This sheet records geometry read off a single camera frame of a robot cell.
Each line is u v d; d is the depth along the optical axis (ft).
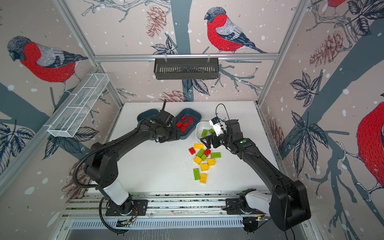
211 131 3.40
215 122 2.34
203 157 2.93
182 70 3.50
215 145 2.33
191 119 3.54
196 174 2.79
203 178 2.71
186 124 3.48
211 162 2.88
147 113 3.61
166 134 2.45
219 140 2.29
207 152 3.03
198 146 3.15
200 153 3.04
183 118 3.60
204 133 3.32
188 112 3.55
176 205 2.46
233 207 2.39
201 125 3.38
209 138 2.30
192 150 3.10
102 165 1.50
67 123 2.32
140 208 2.40
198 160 2.90
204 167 2.82
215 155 3.01
